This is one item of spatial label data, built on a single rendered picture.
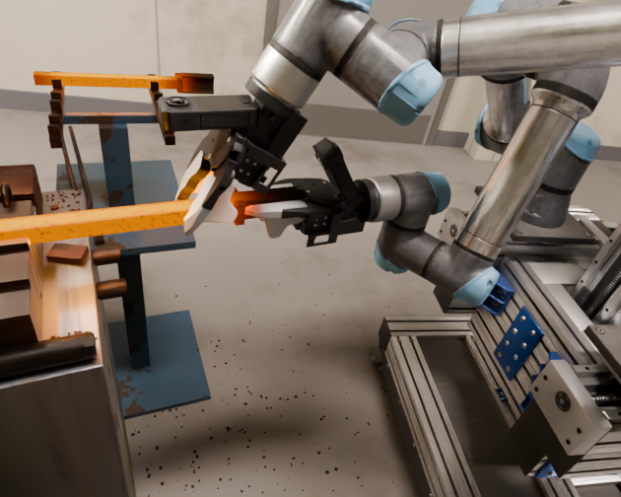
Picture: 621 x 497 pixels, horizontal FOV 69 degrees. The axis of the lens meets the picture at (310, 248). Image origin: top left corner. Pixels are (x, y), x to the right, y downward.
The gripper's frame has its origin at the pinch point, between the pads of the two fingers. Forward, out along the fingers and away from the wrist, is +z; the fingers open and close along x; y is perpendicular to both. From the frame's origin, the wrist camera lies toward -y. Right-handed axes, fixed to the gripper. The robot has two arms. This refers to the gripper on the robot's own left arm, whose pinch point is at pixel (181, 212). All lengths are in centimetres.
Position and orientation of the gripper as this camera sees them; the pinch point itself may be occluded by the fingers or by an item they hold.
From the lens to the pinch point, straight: 64.2
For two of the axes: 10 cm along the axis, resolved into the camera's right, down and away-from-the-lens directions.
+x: -4.0, -6.2, 6.8
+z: -5.8, 7.4, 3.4
